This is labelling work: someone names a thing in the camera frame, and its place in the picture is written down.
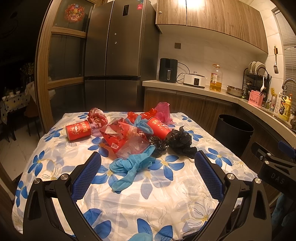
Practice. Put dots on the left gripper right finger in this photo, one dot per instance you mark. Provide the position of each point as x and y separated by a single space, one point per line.
242 212

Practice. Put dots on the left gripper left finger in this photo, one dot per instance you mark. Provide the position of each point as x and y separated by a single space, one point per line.
40 220

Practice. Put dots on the red paper cup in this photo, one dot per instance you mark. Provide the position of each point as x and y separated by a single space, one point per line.
78 130
160 130

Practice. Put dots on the blue disposable glove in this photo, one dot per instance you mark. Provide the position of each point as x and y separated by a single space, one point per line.
133 164

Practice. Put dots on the black plastic bag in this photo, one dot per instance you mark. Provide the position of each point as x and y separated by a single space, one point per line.
178 140

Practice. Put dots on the clear red plastic packaging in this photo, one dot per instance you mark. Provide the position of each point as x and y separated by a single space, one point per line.
123 138

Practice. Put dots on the red snack wrapper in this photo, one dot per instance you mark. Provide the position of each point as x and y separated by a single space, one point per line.
97 118

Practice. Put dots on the red plastic bag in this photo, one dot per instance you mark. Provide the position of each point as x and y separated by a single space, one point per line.
147 115

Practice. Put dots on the pink plastic bag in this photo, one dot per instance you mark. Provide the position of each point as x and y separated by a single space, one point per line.
163 113

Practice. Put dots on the lilac plastic bag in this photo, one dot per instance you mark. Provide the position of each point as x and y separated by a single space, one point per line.
95 130

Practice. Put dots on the black trash bin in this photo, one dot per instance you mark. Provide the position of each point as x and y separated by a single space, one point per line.
234 133

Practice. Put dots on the chrome faucet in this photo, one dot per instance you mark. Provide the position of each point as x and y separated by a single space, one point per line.
284 90

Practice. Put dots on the yellow detergent bottle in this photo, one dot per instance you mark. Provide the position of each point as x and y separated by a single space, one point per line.
285 105

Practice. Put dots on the pink utensil holder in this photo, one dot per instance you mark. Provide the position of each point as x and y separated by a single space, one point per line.
256 98

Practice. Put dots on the steel bowl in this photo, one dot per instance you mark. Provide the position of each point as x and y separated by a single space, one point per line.
235 91

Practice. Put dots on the black dish rack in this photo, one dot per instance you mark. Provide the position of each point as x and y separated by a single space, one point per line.
255 76

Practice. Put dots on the wooden lower cabinets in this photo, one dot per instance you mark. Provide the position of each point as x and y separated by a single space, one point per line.
205 111

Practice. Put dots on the wooden cabinets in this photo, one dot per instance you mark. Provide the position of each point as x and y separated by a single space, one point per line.
205 111
233 18

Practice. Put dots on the cooking oil bottle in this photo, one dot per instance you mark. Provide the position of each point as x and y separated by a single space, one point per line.
216 78

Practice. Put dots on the hanging spatula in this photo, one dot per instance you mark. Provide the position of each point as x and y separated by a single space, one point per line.
276 71

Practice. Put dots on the white slow cooker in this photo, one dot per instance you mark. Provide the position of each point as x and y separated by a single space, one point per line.
195 80

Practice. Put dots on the black air fryer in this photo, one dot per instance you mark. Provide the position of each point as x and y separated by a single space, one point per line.
168 70

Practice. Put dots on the wooden upper cabinets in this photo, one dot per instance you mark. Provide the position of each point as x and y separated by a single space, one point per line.
233 18

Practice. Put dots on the wooden glass door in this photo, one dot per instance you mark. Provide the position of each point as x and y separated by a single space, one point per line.
59 63

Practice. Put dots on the dark steel refrigerator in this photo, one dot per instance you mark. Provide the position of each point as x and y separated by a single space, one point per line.
121 53

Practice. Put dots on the wall socket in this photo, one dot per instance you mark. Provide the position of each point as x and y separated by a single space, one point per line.
177 46

